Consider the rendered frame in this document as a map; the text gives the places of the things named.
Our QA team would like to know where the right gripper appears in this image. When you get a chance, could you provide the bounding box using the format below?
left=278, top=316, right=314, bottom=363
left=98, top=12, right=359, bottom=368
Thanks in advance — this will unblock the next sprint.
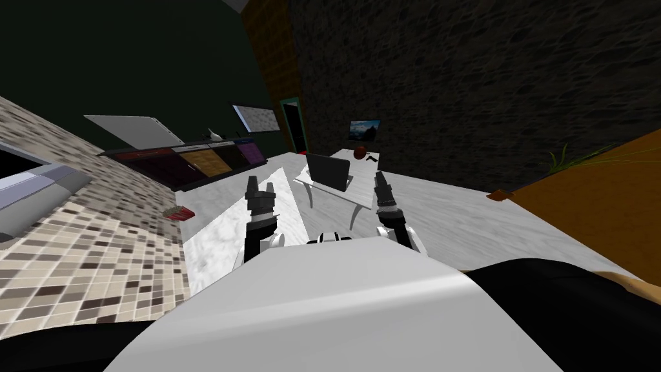
left=373, top=170, right=398, bottom=210

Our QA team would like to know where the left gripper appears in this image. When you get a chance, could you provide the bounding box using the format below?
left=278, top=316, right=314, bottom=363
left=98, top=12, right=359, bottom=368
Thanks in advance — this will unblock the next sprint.
left=246, top=176, right=279, bottom=216

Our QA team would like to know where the white table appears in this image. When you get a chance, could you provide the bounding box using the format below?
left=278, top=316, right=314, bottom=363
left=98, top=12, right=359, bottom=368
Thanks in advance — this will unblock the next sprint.
left=293, top=148, right=384, bottom=231

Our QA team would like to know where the dark grey laptop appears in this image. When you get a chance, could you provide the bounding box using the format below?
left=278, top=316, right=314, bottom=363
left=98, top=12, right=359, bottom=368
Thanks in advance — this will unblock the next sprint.
left=305, top=152, right=353, bottom=192

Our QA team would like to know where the multicoloured low sideboard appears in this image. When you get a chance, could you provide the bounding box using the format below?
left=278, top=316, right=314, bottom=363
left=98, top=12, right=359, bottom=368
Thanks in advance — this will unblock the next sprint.
left=97, top=135, right=269, bottom=192

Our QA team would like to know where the dark door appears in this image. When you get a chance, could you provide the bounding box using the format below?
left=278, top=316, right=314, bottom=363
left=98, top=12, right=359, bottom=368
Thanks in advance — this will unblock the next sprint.
left=281, top=96, right=309, bottom=156

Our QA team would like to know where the red box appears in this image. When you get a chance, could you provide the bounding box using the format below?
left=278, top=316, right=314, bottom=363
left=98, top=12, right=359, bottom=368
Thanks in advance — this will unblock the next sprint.
left=162, top=205, right=197, bottom=223

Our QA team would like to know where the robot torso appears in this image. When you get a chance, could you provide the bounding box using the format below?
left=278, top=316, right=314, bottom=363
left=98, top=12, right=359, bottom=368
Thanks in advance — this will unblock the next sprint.
left=103, top=231, right=565, bottom=372

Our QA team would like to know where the grey framed window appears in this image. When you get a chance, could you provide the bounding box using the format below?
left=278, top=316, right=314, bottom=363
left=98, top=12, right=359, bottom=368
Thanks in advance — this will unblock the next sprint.
left=0, top=139, right=94, bottom=242

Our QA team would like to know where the landscape picture on wall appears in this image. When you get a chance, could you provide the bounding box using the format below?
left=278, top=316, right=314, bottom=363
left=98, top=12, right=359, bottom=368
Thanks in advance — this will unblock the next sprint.
left=349, top=119, right=382, bottom=143

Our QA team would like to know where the grey textured wall picture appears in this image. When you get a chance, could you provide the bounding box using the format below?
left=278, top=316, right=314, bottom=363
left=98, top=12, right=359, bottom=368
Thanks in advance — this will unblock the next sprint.
left=232, top=104, right=281, bottom=135

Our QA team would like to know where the white wall board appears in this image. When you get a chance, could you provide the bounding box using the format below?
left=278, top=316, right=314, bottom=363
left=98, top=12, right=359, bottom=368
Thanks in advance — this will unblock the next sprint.
left=83, top=114, right=185, bottom=150

